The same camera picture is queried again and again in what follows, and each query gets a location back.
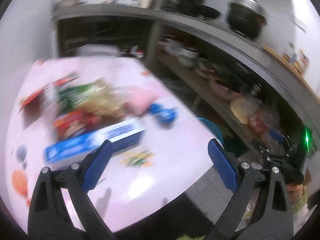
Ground black frying pan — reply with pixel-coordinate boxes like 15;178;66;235
193;3;221;20

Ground clear plastic container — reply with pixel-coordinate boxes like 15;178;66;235
76;44;120;57

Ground red item in plastic bag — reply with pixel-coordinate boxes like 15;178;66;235
249;112;271;134

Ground person right hand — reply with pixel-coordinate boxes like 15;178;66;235
286;183;303;203

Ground pink plastic basin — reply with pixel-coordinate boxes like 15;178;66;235
208;79;241;101

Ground blue plastic wrapper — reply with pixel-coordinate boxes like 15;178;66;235
149;103;177;124

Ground blue toothpaste box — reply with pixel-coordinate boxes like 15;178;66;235
44;118;146;168

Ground yellow item in plastic bag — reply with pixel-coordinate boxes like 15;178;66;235
229;97;259;125

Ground pink balloon tablecloth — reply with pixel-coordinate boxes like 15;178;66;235
3;57;214;231

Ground blue plastic waste basket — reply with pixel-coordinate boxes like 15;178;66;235
198;118;223;145

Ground brown paper napkin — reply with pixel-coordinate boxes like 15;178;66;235
75;78;125;119

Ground red drink can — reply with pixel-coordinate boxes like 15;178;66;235
53;111;101;140

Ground stacked white bowls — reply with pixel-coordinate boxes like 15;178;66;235
177;47;200;68

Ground green plastic bottle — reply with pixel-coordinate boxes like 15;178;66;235
57;83;99;113

